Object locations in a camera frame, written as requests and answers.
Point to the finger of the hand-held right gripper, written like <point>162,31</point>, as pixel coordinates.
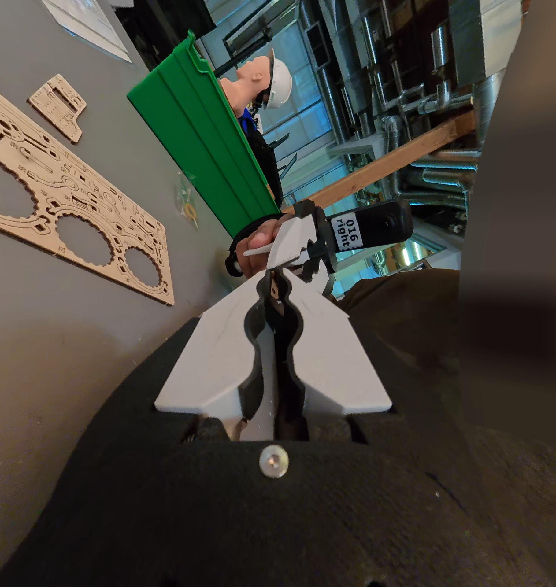
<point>328,283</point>
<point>291,241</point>

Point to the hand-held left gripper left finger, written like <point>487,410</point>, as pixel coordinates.
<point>204,367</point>

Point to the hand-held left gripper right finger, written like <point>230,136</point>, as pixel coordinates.
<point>337,367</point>

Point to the person's right forearm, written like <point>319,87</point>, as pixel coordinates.
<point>406,312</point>

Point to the person's right hand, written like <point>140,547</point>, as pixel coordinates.
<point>255,263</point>

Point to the wooden beam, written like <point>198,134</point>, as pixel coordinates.
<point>397,158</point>

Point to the small clear plastic bag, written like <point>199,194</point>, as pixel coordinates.
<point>188,208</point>

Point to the green plastic bin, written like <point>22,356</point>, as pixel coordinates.
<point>191,133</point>

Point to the white hard hat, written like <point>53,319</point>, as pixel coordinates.
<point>280,80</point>

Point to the mannequin in dark jacket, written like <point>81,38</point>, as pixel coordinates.
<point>248,80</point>

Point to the large wooden puzzle sheet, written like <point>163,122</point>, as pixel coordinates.
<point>117,215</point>

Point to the cluster of metal pipes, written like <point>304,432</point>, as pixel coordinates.
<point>438,46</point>

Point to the small wooden puzzle sheet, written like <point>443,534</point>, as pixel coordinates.
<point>58,103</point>

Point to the instruction sheet in plastic sleeve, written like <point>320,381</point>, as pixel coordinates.
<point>90,27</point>

